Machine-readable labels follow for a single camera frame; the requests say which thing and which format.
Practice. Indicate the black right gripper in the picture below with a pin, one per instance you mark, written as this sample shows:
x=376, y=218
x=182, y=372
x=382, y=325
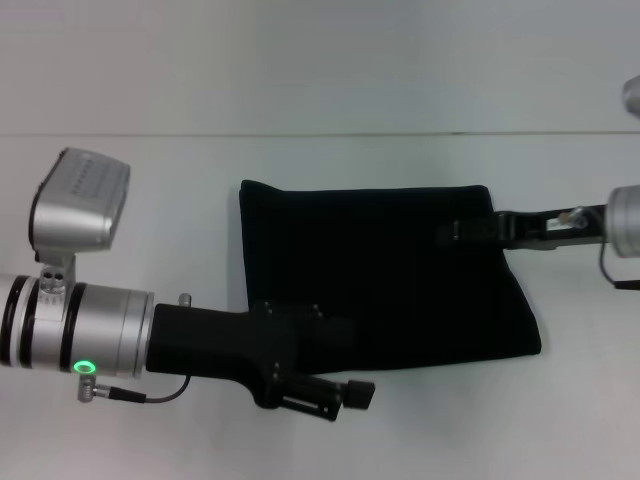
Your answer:
x=565, y=225

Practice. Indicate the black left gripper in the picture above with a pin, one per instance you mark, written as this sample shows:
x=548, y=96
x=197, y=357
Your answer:
x=215, y=340

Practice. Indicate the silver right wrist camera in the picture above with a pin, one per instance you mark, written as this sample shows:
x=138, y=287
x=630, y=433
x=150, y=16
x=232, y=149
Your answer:
x=632, y=97

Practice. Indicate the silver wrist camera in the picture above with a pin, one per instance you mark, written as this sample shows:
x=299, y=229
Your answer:
x=80, y=210
x=632, y=97

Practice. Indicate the black t-shirt with FREE print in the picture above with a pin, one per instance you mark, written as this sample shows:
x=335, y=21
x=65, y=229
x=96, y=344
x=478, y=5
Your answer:
x=400, y=280

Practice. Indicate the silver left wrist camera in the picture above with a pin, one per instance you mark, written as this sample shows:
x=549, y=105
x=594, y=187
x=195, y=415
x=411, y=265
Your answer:
x=80, y=210

